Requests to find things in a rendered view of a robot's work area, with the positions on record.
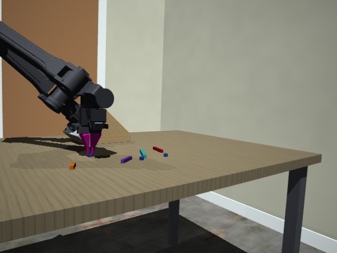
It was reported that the purple rod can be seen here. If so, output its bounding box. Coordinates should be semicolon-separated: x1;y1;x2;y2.
121;156;132;163

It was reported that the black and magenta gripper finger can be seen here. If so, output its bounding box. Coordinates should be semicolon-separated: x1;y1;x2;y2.
79;133;90;156
90;133;102;155

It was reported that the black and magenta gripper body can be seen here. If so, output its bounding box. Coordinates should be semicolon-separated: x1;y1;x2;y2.
72;106;108;134

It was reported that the turquoise rod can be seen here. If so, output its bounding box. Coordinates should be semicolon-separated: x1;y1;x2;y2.
140;149;146;158

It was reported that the orange rod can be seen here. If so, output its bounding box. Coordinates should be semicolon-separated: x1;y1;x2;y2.
70;162;76;170

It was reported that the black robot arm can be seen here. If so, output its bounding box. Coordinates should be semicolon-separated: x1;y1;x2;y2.
0;21;114;131

